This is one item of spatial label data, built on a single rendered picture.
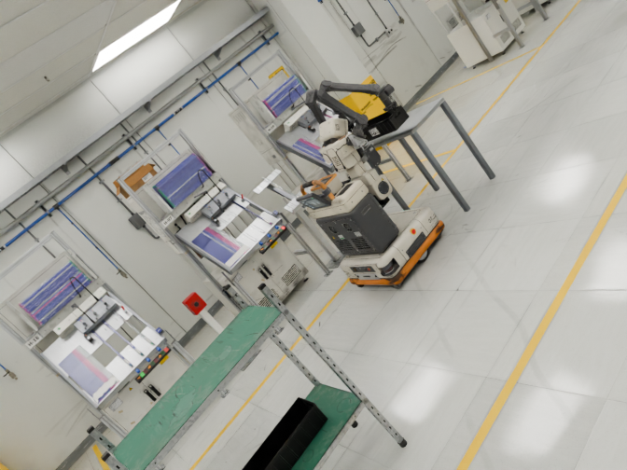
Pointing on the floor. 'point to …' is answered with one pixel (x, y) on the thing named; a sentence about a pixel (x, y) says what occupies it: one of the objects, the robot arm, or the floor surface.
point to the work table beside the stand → (428, 149)
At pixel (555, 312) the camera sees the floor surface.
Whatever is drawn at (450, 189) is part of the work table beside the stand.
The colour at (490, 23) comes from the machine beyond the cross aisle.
